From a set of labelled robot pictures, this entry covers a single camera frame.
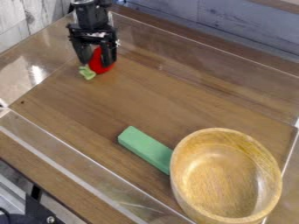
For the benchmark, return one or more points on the green rectangular block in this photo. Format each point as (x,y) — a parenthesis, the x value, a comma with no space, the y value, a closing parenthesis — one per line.
(154,152)

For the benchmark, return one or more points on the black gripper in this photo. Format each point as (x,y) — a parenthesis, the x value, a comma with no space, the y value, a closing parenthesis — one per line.
(86,37)

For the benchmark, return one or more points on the clear acrylic front wall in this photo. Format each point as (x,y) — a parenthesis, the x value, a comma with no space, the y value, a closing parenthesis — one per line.
(83,185)

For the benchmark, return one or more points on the clear acrylic back wall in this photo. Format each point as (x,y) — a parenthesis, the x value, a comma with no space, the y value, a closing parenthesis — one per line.
(237,79)

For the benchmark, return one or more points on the clear acrylic wall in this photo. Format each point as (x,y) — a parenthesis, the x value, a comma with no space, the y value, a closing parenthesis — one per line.
(83,185)
(40,69)
(237,79)

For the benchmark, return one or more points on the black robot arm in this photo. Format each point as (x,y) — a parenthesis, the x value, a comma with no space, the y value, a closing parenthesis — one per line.
(91,14)

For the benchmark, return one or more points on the black clamp with screw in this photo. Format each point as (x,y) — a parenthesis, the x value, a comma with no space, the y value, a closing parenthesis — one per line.
(22,208)

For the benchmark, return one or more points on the wooden bowl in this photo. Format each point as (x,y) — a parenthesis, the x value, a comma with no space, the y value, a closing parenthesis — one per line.
(226,177)

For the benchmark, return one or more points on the red plush strawberry toy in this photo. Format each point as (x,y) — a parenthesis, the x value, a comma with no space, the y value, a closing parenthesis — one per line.
(95,67)

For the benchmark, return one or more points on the clear acrylic left wall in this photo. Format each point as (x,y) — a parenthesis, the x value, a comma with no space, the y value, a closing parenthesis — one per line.
(40,69)

